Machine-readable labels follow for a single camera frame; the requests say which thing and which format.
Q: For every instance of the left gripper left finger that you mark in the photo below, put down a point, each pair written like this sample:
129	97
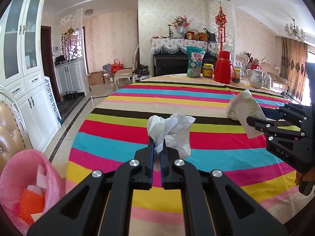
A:
143	177

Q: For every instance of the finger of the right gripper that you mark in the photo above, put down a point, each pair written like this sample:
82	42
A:
289	112
257	126

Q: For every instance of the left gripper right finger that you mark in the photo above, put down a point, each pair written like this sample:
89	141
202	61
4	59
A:
170	179

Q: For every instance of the white tissue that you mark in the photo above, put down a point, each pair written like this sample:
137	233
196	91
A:
173	131

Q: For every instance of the orange foam fruit net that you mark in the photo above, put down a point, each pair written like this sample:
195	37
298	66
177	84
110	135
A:
32	202

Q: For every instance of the white foam sheet piece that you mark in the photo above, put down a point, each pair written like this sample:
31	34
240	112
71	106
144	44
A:
41	178

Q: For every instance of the pink trash bag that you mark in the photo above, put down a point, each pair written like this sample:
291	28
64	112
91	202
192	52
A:
18	173

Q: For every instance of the right hand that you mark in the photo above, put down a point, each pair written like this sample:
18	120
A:
307	177

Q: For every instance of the cream ornate sofa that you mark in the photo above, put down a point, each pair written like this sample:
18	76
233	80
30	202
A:
271	73

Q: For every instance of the white floral teapot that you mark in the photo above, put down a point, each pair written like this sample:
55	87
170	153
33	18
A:
259	79

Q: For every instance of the brown curtain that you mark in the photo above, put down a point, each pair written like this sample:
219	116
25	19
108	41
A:
293	58

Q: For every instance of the dark contents glass jar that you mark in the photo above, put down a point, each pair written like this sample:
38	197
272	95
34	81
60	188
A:
236	75

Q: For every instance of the red thermos jug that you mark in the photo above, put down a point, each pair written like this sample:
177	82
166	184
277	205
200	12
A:
224	69

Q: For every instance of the chandelier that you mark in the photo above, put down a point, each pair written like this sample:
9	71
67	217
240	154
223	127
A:
293	31

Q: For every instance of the yellow lid jar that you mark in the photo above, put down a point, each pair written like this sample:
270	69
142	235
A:
208	70

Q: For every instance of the cardboard box on floor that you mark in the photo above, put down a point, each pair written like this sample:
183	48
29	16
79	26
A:
97	78

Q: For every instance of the red handbag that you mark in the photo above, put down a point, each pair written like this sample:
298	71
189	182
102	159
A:
116	66

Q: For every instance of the black handbag on piano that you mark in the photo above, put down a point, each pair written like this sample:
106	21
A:
211	37

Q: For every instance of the green snack bag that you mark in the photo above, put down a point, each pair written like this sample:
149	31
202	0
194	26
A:
195	59

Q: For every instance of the black piano with lace cover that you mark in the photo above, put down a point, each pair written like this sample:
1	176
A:
170	54

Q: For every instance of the low white shoe cabinet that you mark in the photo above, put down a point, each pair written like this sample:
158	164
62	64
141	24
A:
71	76

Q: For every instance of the red chinese knot ornament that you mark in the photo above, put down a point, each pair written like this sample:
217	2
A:
221	21

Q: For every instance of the wicker basket on piano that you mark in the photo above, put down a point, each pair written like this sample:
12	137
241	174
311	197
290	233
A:
195	35

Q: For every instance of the left beige tufted chair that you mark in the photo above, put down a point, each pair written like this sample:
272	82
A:
13	131

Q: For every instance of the flower vase bouquet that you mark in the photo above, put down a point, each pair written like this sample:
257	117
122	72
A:
181	23

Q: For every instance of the white glass door cabinet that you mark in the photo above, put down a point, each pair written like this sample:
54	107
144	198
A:
22	72

